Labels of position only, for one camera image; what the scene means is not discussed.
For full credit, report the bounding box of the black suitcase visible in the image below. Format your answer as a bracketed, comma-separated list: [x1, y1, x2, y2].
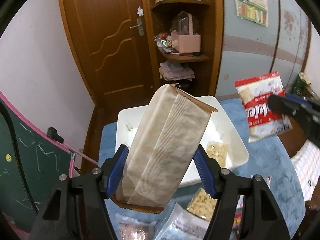
[172, 79, 194, 92]

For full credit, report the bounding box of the brown wooden door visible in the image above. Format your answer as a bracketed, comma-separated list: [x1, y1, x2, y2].
[57, 0, 155, 105]

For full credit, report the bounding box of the clear macaroni snack packet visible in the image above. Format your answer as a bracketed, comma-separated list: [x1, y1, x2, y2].
[204, 141, 229, 167]
[187, 188, 218, 222]

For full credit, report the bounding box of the red white snack packet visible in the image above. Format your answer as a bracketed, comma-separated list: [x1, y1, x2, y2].
[234, 71, 293, 143]

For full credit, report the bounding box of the metal door handle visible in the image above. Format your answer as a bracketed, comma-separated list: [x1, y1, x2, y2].
[130, 18, 145, 36]

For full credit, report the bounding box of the pink easel rod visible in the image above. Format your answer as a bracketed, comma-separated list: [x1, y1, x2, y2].
[62, 140, 99, 165]

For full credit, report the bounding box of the wall poster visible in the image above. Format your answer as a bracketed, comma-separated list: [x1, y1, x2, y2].
[232, 0, 269, 28]

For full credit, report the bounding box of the clear packet of pinkish snacks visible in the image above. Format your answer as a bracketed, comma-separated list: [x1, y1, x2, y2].
[115, 212, 157, 240]

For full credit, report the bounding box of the clear packet with black print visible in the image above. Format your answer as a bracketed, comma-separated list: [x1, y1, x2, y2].
[154, 202, 211, 240]

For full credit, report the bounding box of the pile of shiny wrappers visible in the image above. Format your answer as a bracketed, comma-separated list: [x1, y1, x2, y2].
[154, 32, 175, 54]

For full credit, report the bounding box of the blue table mat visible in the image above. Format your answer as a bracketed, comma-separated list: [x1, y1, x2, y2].
[99, 97, 307, 240]

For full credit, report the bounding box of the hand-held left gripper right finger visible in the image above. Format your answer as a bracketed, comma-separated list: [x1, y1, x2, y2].
[193, 144, 292, 240]

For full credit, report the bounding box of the red printed packet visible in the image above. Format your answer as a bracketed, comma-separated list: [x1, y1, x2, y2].
[232, 196, 245, 234]

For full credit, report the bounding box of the pink basket with clear lid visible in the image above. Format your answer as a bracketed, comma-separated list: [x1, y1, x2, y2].
[170, 11, 202, 54]

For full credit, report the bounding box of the black easel clamp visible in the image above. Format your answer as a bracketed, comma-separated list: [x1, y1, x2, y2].
[47, 127, 64, 142]

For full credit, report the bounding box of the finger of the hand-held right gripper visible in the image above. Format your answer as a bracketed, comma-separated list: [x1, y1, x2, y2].
[269, 94, 320, 140]
[285, 93, 320, 115]

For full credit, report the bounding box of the white checked cloth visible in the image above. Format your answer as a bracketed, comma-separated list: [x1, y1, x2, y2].
[291, 140, 320, 202]

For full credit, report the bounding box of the white plastic bin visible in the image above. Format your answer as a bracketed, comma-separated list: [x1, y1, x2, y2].
[115, 95, 250, 188]

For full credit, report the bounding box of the brown paper snack bag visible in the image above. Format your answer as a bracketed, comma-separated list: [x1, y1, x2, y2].
[111, 84, 218, 214]

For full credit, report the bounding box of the green bag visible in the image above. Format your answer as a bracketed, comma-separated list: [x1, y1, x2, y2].
[292, 72, 313, 97]

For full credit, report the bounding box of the wooden corner shelf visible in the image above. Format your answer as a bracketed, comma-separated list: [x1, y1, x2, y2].
[139, 0, 224, 98]

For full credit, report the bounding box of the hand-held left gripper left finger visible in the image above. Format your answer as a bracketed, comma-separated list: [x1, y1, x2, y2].
[29, 144, 130, 240]

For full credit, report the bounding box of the green chalkboard with pink frame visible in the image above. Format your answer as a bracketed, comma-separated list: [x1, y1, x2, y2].
[0, 91, 75, 238]

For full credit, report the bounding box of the pale blue wardrobe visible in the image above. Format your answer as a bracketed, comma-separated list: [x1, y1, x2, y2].
[215, 0, 315, 100]

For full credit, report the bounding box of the pile of folded cloths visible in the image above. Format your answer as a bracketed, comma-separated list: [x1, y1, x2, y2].
[159, 61, 196, 81]

